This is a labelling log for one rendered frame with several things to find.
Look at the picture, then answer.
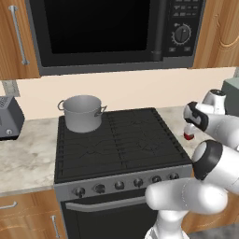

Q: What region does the wooden base cupboard door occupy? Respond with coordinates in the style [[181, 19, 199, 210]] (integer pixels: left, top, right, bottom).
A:
[[0, 210, 68, 239]]

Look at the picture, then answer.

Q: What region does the silver oven door handle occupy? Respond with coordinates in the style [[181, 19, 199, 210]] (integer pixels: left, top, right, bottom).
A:
[[64, 195, 149, 214]]

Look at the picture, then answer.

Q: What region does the silver metal pot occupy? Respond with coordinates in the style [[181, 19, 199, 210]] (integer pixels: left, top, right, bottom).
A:
[[57, 94, 108, 134]]

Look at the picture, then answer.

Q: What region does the wooden base cupboard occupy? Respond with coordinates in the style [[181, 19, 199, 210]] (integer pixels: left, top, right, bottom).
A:
[[181, 204, 239, 235]]

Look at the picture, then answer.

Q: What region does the dark grey toaster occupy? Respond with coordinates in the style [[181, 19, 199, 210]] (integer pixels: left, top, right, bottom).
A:
[[0, 95, 26, 141]]

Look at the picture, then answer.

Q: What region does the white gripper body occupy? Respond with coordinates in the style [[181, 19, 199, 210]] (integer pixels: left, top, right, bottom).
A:
[[186, 122, 197, 135]]

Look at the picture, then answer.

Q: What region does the black microwave door handle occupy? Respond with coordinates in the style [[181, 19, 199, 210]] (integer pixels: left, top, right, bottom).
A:
[[150, 0, 166, 62]]

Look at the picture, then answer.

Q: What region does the wooden wall cupboard door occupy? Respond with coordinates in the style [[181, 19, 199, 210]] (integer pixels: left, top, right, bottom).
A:
[[0, 0, 42, 81]]

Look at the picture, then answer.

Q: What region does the black oven door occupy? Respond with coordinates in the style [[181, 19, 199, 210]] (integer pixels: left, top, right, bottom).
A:
[[60, 194, 161, 239]]

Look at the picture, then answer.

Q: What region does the silver cupboard door handle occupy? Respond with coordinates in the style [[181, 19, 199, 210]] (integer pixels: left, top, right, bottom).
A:
[[7, 5, 31, 66]]

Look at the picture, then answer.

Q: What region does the grey-green box appliance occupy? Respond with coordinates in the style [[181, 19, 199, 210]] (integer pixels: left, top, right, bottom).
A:
[[220, 77, 239, 117]]

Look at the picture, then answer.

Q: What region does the wooden drawer front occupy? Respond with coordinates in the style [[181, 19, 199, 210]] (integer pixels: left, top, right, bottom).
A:
[[0, 189, 61, 219]]

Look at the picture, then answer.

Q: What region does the silver drawer handle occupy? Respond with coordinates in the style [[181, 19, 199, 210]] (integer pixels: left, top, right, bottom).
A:
[[0, 201, 19, 211]]

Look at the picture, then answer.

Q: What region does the red tomato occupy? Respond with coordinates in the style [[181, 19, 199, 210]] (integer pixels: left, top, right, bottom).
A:
[[183, 132, 196, 141]]

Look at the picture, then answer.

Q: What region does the black stove with oven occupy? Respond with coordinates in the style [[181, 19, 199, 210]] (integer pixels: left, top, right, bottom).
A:
[[53, 106, 194, 239]]

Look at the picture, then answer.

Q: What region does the silver base cupboard handle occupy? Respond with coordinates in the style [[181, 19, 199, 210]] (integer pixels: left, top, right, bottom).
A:
[[49, 215, 61, 239]]

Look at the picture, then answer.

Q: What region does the black microwave oven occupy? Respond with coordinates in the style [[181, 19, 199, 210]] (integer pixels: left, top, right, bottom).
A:
[[24, 0, 208, 77]]

